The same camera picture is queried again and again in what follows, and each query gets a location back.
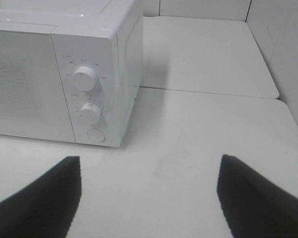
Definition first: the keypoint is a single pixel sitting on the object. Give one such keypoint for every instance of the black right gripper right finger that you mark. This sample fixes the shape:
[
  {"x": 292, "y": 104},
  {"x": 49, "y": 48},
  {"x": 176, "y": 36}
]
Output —
[{"x": 253, "y": 206}]

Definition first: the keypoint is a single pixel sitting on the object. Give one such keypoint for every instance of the white microwave oven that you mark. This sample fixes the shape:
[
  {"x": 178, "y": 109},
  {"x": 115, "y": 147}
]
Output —
[{"x": 70, "y": 70}]

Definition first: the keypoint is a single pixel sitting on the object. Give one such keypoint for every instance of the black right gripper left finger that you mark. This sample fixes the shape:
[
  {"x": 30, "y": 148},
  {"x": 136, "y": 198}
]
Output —
[{"x": 46, "y": 207}]

